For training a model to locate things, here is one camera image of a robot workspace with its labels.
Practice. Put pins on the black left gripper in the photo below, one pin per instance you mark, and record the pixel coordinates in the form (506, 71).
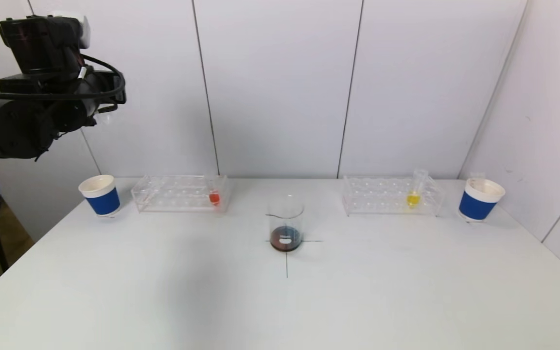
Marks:
(102, 95)

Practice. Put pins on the blue pigment test tube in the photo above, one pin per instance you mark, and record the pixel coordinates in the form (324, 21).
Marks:
(103, 119)

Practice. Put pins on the red pigment test tube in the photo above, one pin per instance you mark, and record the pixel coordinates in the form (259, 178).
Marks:
(477, 176)

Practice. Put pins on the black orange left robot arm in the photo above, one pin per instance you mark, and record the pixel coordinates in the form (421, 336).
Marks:
(12, 126)

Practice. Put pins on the clear acrylic test tube rack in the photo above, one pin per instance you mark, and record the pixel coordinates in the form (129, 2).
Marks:
(387, 197)
(178, 194)

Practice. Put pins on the orange pigment test tube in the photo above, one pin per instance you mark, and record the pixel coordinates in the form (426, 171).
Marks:
(215, 198)

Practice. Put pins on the clear glass beaker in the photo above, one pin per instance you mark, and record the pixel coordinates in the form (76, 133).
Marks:
(286, 233)

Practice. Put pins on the yellow pigment test tube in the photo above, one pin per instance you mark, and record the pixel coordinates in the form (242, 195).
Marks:
(412, 199)

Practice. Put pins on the blue white paper cup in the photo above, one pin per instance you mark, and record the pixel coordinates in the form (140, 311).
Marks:
(103, 201)
(477, 206)

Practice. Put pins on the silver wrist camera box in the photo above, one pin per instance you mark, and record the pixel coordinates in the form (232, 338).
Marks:
(84, 29)

